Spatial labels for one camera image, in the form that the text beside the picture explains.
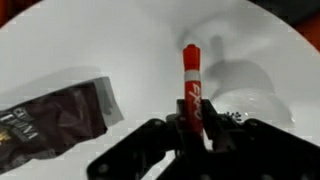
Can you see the white bowl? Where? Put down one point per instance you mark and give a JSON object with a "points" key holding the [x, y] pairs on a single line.
{"points": [[248, 103]]}

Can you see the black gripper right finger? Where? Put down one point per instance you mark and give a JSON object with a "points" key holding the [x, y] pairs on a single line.
{"points": [[255, 150]]}

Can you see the black snack bag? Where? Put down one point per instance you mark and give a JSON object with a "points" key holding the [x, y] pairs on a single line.
{"points": [[48, 126]]}

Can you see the red Expo marker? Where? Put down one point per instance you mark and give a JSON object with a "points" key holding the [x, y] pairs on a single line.
{"points": [[193, 93]]}

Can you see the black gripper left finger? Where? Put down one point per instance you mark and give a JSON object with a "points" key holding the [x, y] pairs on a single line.
{"points": [[135, 155]]}

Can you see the large white round table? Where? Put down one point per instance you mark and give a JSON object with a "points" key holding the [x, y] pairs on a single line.
{"points": [[137, 44]]}

